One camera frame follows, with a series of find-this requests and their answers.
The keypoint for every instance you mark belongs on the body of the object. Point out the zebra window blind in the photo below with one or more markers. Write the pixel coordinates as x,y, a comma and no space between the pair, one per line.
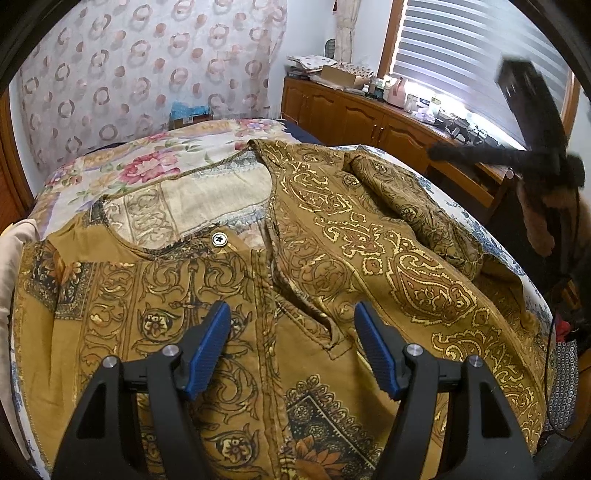
457,48

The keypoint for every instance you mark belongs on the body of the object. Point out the pink floral quilt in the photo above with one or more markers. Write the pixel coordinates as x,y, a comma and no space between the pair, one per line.
76,185

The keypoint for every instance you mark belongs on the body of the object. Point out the circle patterned sheer curtain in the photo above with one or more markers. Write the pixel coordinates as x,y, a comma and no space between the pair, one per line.
110,71

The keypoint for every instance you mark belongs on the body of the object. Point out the mustard patterned garment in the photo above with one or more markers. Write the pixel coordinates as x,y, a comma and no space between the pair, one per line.
295,286

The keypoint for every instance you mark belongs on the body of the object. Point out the tied beige window curtain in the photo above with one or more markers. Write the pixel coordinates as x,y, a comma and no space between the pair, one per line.
346,15

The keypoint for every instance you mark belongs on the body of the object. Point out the blue floral bedsheet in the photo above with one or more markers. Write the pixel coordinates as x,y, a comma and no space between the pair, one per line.
485,239

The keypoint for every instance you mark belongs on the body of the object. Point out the box with blue item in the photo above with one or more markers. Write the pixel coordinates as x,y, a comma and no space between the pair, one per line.
182,114

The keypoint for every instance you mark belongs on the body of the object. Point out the folded beige cloth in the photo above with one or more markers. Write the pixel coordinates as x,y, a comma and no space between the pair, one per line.
12,242

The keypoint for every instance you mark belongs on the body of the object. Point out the cardboard box on cabinet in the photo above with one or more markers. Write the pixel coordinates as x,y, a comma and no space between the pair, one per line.
342,78

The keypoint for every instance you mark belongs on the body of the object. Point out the pink kettle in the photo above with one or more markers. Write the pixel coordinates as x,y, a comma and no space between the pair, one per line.
397,93

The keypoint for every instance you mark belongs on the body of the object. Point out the black white patterned bag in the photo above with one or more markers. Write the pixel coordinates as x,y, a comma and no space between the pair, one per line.
564,377

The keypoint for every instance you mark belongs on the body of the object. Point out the wooden louvered wardrobe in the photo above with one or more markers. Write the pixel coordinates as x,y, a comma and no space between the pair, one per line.
16,199

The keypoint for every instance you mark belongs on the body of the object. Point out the right hand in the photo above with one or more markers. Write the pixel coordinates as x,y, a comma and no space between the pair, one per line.
551,218

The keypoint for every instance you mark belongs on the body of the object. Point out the wooden sideboard cabinet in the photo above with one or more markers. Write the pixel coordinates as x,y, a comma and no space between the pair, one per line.
337,118

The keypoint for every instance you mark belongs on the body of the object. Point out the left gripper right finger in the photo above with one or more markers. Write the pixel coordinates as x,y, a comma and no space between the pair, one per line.
483,439

